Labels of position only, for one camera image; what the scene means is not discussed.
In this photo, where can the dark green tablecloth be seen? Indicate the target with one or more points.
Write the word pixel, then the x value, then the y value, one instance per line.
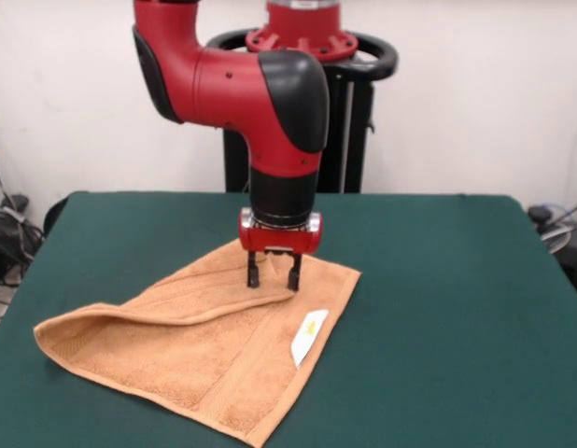
pixel 456 350

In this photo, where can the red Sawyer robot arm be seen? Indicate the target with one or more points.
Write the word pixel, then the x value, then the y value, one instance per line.
pixel 232 84

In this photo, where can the orange terry towel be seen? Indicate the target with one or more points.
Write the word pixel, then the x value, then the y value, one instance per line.
pixel 200 350

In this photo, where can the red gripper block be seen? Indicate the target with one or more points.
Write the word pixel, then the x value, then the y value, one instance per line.
pixel 279 239

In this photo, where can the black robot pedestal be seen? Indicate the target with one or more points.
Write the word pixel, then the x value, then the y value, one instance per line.
pixel 354 140

